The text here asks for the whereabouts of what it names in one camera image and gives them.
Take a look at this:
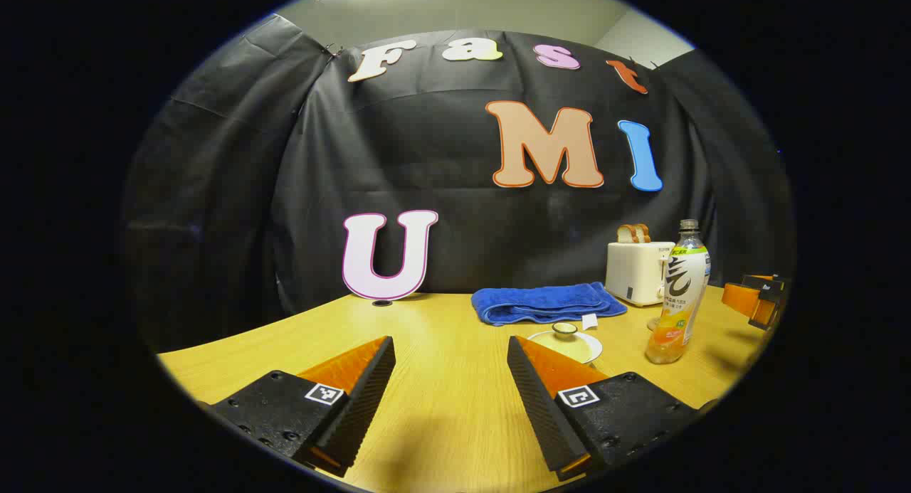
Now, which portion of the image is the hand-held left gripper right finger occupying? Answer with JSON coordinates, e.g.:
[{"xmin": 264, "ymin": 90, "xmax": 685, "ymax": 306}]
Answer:
[{"xmin": 507, "ymin": 335, "xmax": 702, "ymax": 482}]

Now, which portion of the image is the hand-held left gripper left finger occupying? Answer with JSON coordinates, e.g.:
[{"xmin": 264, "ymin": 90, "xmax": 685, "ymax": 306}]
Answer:
[{"xmin": 205, "ymin": 335, "xmax": 397, "ymax": 478}]

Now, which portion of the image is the water bottle with white label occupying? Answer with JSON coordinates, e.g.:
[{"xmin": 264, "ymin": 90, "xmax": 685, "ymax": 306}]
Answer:
[{"xmin": 646, "ymin": 219, "xmax": 712, "ymax": 366}]

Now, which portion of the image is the white teacup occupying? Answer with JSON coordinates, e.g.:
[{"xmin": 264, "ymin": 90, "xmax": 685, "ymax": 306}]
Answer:
[{"xmin": 527, "ymin": 329, "xmax": 604, "ymax": 366}]

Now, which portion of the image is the blue towel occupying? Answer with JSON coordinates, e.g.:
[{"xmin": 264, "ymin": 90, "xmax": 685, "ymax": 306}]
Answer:
[{"xmin": 471, "ymin": 282, "xmax": 628, "ymax": 327}]

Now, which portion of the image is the white toaster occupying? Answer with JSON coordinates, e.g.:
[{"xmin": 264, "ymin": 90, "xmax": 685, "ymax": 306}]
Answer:
[{"xmin": 606, "ymin": 240, "xmax": 675, "ymax": 307}]

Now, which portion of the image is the black backdrop cloth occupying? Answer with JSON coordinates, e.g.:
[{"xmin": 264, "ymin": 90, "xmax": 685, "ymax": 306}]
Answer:
[{"xmin": 121, "ymin": 13, "xmax": 794, "ymax": 355}]

